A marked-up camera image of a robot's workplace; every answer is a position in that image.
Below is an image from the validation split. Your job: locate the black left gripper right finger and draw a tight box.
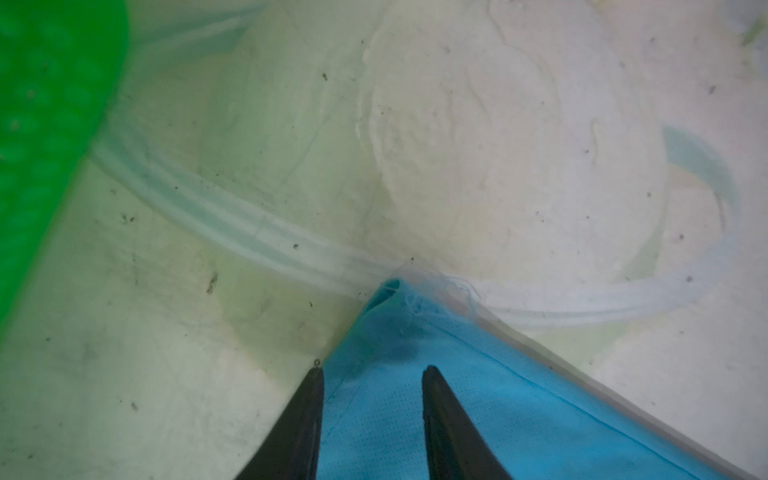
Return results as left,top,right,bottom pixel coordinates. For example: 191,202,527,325
421,365,513,480

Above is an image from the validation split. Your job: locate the blue t-shirt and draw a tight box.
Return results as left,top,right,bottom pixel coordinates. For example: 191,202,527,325
318,279,720,479

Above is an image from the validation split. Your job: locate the green plastic basket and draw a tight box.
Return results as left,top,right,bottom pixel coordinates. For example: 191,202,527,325
1,1,130,316

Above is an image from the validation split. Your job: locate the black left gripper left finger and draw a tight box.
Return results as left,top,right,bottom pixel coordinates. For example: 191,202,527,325
235,367,324,480

